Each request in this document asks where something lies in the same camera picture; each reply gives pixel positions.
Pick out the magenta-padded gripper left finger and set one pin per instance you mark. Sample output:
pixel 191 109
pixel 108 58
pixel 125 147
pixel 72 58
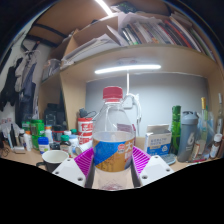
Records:
pixel 67 170

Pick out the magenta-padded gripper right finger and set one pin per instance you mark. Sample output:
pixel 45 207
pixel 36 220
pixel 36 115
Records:
pixel 156 170

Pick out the clear red-capped drink bottle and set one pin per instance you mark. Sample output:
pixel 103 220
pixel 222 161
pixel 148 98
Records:
pixel 113 150

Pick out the black mug white inside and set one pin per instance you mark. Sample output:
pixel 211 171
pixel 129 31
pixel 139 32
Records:
pixel 53 160

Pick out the white and blue box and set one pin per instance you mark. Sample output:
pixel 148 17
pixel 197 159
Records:
pixel 157 141

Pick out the white bottle blue cap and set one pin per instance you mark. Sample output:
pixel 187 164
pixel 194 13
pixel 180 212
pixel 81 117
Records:
pixel 43 146

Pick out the red and white canister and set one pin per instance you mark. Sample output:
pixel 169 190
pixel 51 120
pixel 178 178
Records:
pixel 85 130

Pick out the tall green bottle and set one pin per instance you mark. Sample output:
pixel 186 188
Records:
pixel 175 128

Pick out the green jar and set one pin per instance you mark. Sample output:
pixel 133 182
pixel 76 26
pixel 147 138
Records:
pixel 37 131

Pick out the brown jar white lid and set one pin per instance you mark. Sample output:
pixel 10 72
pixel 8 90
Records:
pixel 216 146

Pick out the clear bottle yellow cap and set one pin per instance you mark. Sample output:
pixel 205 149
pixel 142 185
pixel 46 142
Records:
pixel 203 116

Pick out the tall clear glass bottle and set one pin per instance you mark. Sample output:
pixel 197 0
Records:
pixel 220 116

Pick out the hanging dark clothes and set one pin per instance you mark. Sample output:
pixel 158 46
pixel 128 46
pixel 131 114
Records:
pixel 20 83

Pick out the white LED desk lamp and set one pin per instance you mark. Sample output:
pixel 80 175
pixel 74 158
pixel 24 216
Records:
pixel 128 69

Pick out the wooden shelf unit with books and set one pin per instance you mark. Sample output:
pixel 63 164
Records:
pixel 140 50

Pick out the ceiling tube light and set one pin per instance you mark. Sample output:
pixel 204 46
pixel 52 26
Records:
pixel 104 6

